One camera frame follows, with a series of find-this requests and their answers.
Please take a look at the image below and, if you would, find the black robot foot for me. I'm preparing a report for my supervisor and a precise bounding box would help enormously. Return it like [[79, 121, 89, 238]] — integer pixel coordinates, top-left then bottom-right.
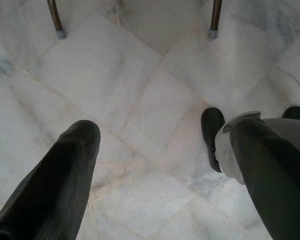
[[281, 105, 300, 121], [200, 107, 226, 174]]

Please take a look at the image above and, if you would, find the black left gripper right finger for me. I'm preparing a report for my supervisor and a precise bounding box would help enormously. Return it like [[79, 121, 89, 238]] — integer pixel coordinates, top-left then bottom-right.
[[229, 117, 300, 240]]

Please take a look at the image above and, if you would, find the dark metal table leg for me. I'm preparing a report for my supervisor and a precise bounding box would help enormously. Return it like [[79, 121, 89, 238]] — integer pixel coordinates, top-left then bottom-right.
[[207, 0, 223, 40], [46, 0, 67, 40]]

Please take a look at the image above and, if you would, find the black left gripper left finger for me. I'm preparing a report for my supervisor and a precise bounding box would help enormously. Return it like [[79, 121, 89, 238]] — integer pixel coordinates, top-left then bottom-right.
[[0, 119, 102, 240]]

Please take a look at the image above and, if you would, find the black left robot foot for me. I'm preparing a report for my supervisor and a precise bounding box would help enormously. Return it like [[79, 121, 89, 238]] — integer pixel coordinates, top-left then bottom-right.
[[200, 107, 226, 174]]

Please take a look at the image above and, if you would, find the black right robot foot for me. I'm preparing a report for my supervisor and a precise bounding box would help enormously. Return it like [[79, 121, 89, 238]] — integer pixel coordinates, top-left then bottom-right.
[[281, 105, 300, 121]]

